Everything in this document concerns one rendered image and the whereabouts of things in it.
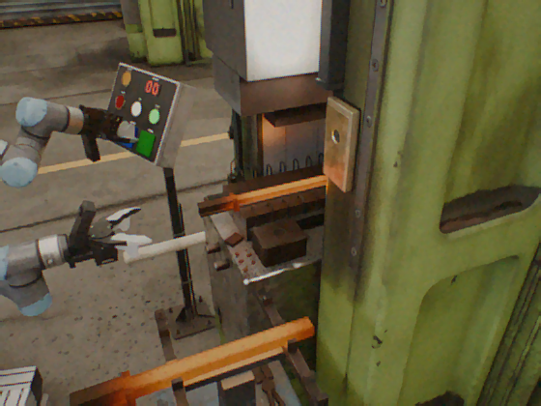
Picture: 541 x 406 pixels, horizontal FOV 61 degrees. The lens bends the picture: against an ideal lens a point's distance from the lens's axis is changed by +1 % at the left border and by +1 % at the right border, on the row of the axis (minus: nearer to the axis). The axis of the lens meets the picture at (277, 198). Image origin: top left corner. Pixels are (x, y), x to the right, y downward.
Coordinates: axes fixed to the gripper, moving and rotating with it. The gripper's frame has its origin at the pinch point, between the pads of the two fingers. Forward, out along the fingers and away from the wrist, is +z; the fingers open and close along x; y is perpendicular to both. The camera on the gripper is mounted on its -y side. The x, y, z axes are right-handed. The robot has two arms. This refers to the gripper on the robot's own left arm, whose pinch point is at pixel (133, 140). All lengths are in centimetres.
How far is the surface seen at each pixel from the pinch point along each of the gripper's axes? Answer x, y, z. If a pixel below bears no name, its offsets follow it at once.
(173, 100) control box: -6.4, 16.6, 5.3
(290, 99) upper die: -59, 27, -6
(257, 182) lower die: -41.9, 2.1, 14.4
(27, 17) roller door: 702, 50, 266
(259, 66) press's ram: -59, 30, -20
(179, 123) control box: -7.0, 10.0, 9.8
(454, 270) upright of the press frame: -103, 4, 8
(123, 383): -73, -27, -44
